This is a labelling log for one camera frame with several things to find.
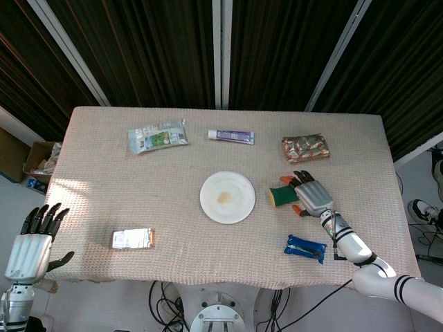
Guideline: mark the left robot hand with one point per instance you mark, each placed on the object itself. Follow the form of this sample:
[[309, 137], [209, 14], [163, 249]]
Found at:
[[29, 247]]

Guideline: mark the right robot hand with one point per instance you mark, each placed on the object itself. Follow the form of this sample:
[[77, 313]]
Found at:
[[313, 198]]

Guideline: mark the green yellow sponge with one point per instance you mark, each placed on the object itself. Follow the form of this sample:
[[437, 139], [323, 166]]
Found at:
[[282, 196]]

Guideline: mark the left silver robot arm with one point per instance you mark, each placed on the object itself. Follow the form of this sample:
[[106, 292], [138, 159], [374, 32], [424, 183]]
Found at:
[[15, 304]]

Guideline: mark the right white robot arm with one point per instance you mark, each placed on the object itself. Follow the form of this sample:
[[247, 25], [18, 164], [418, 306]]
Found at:
[[373, 266]]

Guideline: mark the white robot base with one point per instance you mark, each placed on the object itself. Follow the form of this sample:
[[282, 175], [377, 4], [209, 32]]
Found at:
[[219, 309]]

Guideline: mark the white round plate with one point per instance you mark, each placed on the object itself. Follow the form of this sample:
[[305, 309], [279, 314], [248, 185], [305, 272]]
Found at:
[[227, 197]]

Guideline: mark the blue plastic packet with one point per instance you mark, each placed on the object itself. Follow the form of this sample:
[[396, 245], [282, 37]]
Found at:
[[305, 248]]

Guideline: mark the brown patterned snack packet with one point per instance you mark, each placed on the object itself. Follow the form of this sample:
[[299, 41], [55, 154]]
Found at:
[[305, 147]]

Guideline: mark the cardboard box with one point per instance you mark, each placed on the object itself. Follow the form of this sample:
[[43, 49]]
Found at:
[[38, 162]]

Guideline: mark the beige woven tablecloth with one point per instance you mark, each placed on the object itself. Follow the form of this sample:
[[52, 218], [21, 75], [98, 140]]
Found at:
[[221, 193]]

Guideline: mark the white purple toothpaste tube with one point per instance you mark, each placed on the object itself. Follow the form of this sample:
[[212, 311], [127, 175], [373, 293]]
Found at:
[[231, 136]]

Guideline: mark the silver brown flat packet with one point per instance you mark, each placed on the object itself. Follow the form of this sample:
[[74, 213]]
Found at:
[[133, 238]]

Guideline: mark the black white sneaker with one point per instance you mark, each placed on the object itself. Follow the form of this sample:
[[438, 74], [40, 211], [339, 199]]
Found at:
[[424, 209]]

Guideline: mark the white green wipes packet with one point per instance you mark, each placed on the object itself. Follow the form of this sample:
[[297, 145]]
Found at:
[[157, 139]]

